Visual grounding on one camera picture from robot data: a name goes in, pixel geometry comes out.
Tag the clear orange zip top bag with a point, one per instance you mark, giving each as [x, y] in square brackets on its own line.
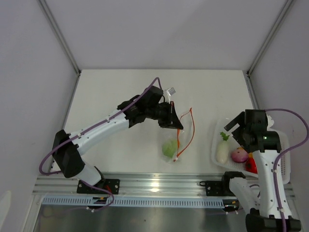
[184, 137]

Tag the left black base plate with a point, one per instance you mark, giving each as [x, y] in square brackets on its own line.
[110, 185]

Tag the purple onion toy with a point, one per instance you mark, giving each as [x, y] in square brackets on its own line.
[239, 155]

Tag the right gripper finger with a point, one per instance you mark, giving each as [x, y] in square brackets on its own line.
[238, 120]
[238, 136]

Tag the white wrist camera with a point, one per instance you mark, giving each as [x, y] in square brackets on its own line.
[168, 94]
[270, 122]

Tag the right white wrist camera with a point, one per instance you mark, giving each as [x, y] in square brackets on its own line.
[270, 122]

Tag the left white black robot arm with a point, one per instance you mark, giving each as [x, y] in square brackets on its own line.
[68, 148]

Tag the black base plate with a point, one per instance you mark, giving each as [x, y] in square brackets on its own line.
[217, 188]
[110, 185]

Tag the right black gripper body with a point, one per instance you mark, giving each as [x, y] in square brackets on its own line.
[245, 128]

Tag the aluminium frame post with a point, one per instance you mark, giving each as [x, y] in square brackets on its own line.
[58, 35]
[280, 18]

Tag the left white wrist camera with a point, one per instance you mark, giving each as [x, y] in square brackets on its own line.
[168, 94]

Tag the green cabbage toy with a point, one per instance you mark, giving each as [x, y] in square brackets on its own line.
[170, 148]

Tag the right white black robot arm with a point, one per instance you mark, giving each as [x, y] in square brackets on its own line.
[268, 212]

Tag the right aluminium frame post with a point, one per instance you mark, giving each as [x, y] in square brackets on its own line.
[280, 18]

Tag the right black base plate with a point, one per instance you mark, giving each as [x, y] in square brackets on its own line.
[217, 188]

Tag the aluminium mounting rail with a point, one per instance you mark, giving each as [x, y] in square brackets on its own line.
[133, 185]

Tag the left aluminium frame post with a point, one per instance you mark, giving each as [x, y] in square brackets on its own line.
[58, 35]

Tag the white slotted cable duct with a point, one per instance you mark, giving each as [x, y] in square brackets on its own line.
[134, 202]

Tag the white daikon radish toy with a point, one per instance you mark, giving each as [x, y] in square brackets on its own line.
[223, 148]

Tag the white perforated plastic basket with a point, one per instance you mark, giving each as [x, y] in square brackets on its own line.
[240, 167]

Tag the red bell pepper toy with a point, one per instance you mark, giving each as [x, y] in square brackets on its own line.
[250, 165]

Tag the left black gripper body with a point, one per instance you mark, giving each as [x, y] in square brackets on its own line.
[162, 113]

